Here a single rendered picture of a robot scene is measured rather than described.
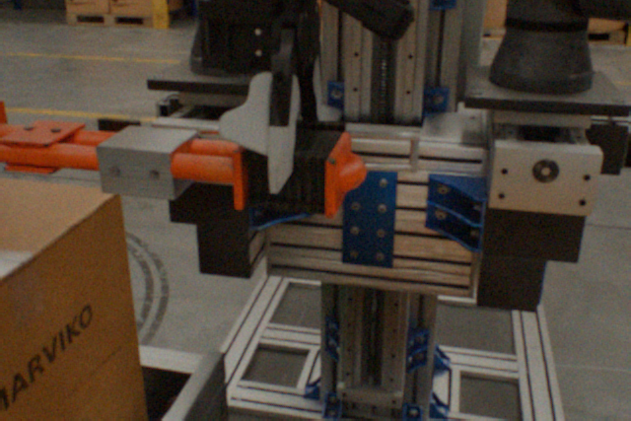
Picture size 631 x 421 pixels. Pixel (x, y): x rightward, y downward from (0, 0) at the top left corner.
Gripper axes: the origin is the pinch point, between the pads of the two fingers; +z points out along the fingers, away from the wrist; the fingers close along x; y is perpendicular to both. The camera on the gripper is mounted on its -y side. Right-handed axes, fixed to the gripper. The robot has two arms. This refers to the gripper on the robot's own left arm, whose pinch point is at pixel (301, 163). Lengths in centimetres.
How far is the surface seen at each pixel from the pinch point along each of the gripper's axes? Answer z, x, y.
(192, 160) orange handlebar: -0.8, 3.6, 8.4
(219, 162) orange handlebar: -0.8, 3.6, 6.1
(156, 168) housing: 0.0, 4.1, 11.6
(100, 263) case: 20.3, -12.6, 28.8
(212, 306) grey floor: 108, -134, 65
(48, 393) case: 29.8, 0.4, 29.0
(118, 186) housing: 2.0, 4.0, 15.3
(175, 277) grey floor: 107, -150, 86
